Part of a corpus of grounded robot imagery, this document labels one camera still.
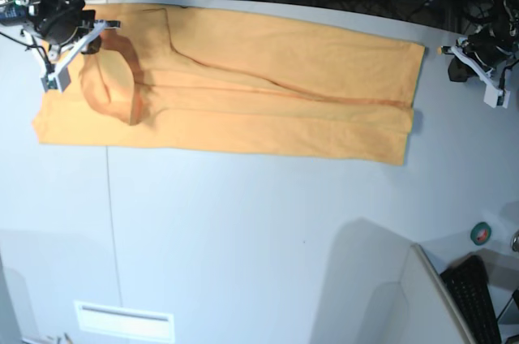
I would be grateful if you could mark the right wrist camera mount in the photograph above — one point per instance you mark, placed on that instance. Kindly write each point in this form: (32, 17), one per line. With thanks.
(54, 63)

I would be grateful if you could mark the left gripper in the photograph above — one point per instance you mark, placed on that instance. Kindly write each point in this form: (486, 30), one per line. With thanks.
(489, 43)

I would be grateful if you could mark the white recessed table hatch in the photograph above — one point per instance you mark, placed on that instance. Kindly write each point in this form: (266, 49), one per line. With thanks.
(125, 323)

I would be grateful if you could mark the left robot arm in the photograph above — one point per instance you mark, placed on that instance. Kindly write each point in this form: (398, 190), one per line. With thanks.
(503, 15)

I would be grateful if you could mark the black computer keyboard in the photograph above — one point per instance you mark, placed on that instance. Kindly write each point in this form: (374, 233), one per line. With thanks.
(467, 283)

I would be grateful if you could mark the green tape roll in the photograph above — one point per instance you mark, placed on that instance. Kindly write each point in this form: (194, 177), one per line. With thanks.
(480, 233)

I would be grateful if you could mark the orange yellow t-shirt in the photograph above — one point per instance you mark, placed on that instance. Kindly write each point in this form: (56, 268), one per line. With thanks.
(237, 82)

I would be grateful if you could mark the white partition panel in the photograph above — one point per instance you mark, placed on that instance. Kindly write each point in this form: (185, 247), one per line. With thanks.
(380, 287)

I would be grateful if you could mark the silver round knob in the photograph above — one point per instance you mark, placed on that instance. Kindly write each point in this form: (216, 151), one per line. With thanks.
(515, 242)

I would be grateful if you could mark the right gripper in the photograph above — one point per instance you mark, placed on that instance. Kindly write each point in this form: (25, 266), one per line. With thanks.
(59, 22)

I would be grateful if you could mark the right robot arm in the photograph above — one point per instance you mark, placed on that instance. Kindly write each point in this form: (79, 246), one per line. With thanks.
(12, 14)

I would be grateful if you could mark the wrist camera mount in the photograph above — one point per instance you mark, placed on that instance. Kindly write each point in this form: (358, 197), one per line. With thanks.
(54, 63)
(496, 93)

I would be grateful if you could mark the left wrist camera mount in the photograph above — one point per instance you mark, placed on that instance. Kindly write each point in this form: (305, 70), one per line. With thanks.
(496, 93)

